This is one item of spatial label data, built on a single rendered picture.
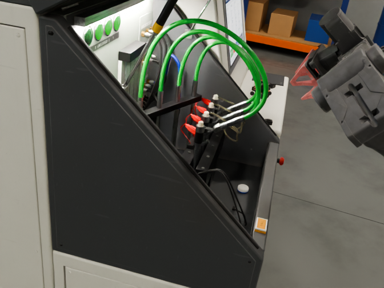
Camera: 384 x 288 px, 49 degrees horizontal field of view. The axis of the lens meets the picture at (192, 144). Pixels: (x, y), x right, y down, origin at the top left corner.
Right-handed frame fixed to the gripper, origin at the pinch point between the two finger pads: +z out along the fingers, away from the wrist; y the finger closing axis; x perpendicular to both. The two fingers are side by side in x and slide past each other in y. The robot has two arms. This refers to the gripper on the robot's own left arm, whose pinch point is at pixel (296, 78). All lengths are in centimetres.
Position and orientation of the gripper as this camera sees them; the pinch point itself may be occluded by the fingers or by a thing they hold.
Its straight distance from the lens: 117.7
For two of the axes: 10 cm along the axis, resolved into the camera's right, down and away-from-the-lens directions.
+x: 6.5, 7.2, 2.3
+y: -4.3, 6.0, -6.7
